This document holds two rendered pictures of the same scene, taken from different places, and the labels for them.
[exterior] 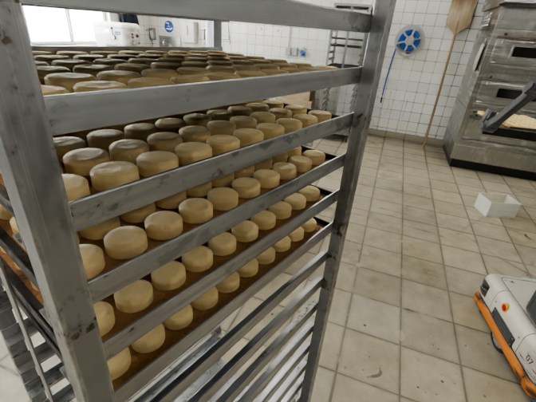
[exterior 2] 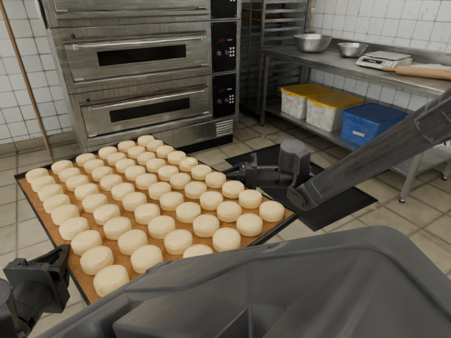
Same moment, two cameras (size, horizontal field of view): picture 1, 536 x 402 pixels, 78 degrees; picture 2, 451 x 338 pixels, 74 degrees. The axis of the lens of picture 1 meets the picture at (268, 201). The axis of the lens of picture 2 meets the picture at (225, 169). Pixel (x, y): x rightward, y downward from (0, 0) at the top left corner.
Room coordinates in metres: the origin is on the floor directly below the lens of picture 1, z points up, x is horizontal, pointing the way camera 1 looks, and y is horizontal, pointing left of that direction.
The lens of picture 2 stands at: (1.93, -1.46, 1.40)
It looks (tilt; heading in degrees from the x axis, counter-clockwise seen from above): 31 degrees down; 311
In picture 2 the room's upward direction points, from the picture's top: straight up
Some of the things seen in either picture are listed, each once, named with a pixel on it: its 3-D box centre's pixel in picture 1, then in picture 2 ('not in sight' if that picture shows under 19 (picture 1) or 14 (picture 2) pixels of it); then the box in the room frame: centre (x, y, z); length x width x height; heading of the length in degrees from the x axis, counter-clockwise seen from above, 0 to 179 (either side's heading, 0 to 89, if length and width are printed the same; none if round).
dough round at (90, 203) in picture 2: not in sight; (94, 202); (2.48, -1.67, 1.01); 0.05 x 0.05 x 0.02
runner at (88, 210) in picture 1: (260, 147); not in sight; (0.48, 0.02, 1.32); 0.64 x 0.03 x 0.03; 144
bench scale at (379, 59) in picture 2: not in sight; (384, 60); (2.60, -4.23, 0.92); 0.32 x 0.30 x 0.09; 78
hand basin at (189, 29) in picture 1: (169, 53); not in sight; (6.51, 2.00, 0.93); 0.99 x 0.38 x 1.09; 72
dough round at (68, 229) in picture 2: not in sight; (74, 228); (2.44, -1.60, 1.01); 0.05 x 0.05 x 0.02
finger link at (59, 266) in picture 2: not in sight; (54, 269); (2.38, -1.53, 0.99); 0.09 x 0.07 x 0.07; 128
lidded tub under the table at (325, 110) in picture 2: not in sight; (332, 110); (3.00, -4.40, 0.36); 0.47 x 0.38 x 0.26; 72
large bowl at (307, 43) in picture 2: not in sight; (311, 43); (3.39, -4.51, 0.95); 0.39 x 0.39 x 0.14
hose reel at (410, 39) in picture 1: (402, 66); not in sight; (5.34, -1.84, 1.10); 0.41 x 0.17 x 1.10; 72
